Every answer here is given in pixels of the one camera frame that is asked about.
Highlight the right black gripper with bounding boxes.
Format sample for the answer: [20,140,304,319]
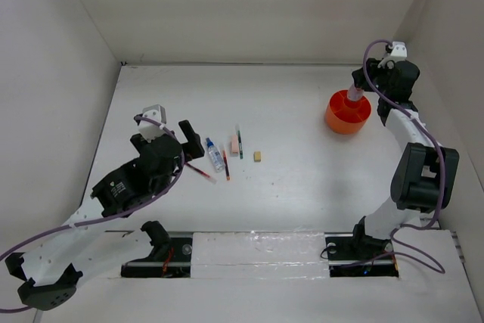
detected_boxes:
[352,57,396,98]

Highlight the pink capped clear tube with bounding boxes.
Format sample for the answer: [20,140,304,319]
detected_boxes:
[346,85,365,104]

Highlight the pink eraser block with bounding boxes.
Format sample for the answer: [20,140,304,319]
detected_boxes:
[230,135,240,156]

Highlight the green pen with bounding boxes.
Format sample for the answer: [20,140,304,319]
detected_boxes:
[235,124,244,160]

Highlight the small tan eraser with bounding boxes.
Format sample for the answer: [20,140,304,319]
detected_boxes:
[253,151,262,163]

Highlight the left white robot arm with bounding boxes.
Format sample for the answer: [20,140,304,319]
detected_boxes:
[1,115,205,312]

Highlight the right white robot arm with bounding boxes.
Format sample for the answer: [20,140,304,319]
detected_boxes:
[349,58,460,259]

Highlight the blue capped spray bottle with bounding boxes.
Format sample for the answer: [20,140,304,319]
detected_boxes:
[206,138,225,172]

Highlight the dark red pen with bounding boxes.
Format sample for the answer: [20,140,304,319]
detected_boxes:
[185,163,217,184]

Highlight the orange round organizer container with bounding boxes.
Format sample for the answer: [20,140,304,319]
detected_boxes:
[324,90,372,135]

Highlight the orange red pen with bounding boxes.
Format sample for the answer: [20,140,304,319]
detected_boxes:
[220,144,231,181]

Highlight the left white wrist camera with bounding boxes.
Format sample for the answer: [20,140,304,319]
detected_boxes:
[135,104,166,142]

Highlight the black metal base rail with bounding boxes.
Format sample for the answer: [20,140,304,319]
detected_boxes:
[120,231,398,280]

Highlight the right side aluminium rail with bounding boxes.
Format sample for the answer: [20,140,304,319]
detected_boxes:
[451,231,465,264]

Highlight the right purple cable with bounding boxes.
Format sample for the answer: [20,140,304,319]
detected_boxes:
[361,39,447,275]

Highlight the purple cable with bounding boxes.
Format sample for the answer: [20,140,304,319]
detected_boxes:
[0,116,186,315]
[361,39,447,275]

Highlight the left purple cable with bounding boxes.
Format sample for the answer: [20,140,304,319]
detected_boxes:
[0,116,186,315]

